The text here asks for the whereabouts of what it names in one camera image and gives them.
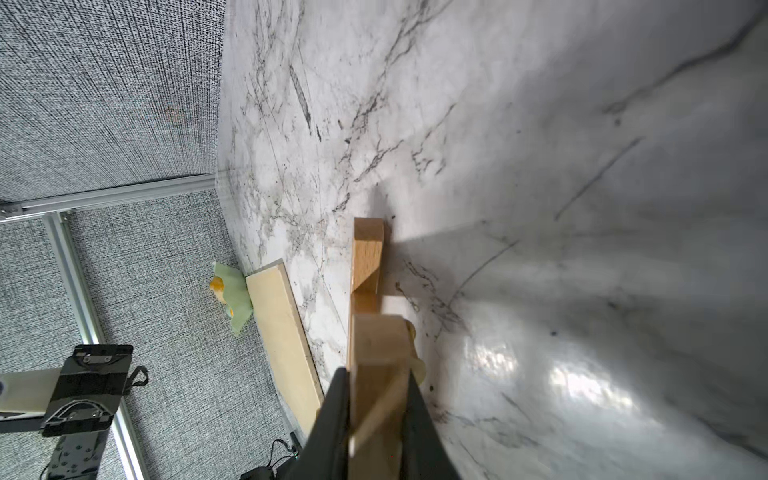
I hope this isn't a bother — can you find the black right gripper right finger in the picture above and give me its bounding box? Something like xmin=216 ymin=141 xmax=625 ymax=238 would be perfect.
xmin=400 ymin=373 xmax=460 ymax=480

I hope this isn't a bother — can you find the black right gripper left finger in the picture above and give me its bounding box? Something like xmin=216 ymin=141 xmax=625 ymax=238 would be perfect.
xmin=302 ymin=367 xmax=350 ymax=479

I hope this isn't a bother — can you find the small wooden easel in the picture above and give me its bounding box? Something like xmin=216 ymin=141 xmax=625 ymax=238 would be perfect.
xmin=347 ymin=218 xmax=424 ymax=479

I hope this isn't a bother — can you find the light wooden board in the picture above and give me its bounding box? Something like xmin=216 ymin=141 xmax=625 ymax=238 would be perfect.
xmin=246 ymin=260 xmax=324 ymax=437

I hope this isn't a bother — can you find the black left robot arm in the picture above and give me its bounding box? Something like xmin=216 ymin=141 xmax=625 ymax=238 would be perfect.
xmin=1 ymin=344 xmax=149 ymax=479

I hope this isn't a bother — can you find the green plate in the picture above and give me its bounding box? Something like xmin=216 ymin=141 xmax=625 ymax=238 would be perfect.
xmin=213 ymin=262 xmax=253 ymax=337

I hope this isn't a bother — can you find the yellow toy fruit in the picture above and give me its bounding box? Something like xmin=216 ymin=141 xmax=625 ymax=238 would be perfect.
xmin=209 ymin=276 xmax=227 ymax=305

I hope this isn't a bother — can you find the aluminium enclosure frame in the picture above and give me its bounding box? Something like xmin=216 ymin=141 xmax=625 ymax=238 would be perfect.
xmin=0 ymin=172 xmax=217 ymax=480

